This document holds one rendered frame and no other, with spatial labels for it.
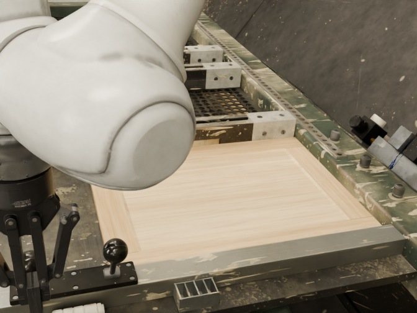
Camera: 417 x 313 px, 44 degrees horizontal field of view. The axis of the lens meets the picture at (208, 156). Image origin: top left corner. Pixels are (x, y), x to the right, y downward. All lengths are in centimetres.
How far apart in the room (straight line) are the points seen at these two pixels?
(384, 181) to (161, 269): 58
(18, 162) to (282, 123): 95
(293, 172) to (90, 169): 94
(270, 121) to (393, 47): 147
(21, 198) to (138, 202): 56
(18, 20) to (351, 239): 76
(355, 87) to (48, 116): 245
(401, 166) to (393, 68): 134
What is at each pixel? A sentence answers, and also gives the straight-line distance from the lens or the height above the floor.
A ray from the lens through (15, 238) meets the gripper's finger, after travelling 64.
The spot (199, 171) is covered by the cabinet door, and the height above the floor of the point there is 115.
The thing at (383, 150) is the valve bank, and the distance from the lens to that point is 144.
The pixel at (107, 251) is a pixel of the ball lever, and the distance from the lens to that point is 78.
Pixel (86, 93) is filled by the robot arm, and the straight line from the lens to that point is 36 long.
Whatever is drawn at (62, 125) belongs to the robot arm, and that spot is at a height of 168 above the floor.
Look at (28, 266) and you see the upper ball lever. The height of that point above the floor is 154.
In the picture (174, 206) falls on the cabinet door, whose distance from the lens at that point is 111.
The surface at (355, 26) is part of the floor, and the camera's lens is 304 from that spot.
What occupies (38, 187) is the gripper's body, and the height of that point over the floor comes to 162.
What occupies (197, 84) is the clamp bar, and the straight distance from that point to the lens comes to 173.
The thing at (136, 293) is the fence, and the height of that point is 133.
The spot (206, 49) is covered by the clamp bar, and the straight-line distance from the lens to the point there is 191.
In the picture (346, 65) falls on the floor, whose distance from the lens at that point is 290.
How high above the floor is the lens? 178
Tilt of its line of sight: 31 degrees down
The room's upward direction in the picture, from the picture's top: 61 degrees counter-clockwise
